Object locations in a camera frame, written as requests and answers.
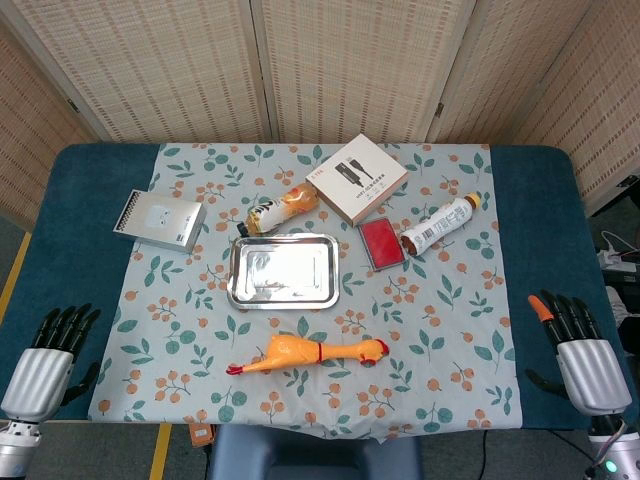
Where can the dark blue table cover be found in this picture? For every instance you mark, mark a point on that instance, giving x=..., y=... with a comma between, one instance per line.
x=75, y=250

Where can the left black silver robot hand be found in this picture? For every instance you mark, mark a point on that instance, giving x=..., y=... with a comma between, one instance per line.
x=37, y=375

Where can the white label brown drink bottle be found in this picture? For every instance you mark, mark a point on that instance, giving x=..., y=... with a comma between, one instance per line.
x=442, y=222

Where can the orange tea plastic bottle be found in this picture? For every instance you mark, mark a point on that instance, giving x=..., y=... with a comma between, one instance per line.
x=280, y=210

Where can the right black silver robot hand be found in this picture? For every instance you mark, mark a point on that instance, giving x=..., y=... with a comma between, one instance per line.
x=592, y=372

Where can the floral patterned tablecloth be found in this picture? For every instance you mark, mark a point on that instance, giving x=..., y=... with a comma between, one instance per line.
x=450, y=325

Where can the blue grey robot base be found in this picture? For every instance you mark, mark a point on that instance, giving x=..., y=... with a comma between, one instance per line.
x=310, y=457

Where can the small orange tag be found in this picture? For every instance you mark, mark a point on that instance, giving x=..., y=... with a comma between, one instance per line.
x=201, y=435

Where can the white power strip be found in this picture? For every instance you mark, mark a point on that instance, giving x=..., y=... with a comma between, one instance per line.
x=620, y=261

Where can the woven folding screen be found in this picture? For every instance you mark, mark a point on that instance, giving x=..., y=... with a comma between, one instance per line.
x=350, y=65

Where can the red ink pad case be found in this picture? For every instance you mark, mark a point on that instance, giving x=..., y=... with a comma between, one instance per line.
x=382, y=242

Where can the orange rubber chicken toy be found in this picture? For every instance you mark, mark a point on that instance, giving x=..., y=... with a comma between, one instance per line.
x=290, y=352

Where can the silver grey product box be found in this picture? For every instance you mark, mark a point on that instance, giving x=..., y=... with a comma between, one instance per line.
x=160, y=220

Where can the stainless steel rectangular tray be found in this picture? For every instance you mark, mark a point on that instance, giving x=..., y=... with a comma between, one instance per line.
x=285, y=270

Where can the metal screen hinge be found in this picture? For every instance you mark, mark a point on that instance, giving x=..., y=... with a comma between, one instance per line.
x=73, y=105
x=439, y=109

